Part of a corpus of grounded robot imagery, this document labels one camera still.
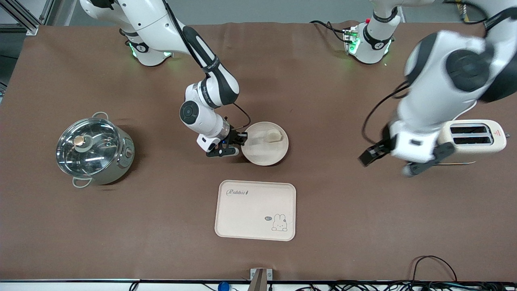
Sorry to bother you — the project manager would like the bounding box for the cream rabbit print tray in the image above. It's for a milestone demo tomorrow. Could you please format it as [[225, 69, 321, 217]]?
[[214, 180, 296, 242]]

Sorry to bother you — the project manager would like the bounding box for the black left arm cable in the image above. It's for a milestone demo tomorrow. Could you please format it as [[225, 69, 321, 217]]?
[[362, 80, 411, 145]]

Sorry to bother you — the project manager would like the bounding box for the brown table cover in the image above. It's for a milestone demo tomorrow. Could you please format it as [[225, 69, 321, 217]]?
[[0, 21, 517, 282]]

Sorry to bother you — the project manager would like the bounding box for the black base cable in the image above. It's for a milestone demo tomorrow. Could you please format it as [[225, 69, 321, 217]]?
[[310, 19, 350, 43]]

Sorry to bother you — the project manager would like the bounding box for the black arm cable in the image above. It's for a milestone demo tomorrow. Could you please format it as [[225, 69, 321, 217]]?
[[162, 0, 252, 132], [362, 80, 411, 145]]

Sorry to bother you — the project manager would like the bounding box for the round cream plate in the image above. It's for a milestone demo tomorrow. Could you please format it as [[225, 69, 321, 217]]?
[[241, 122, 289, 166]]

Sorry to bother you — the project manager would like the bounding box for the aluminium frame profile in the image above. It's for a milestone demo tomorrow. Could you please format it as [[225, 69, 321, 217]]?
[[0, 0, 55, 36]]

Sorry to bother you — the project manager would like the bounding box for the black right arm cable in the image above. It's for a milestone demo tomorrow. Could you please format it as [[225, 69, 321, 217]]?
[[162, 0, 252, 132]]

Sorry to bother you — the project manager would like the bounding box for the black cable bundle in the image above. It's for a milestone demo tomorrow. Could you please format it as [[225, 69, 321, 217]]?
[[295, 255, 517, 291]]

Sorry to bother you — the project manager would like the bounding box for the pale green electric pot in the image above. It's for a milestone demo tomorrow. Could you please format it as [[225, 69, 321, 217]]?
[[57, 112, 136, 188]]

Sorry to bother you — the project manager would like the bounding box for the grey metal camera bracket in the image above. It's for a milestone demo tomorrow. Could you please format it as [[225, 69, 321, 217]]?
[[250, 268, 273, 291]]

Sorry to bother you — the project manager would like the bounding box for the cream two-slot toaster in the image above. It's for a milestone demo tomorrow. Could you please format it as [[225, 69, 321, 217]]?
[[438, 119, 508, 165]]

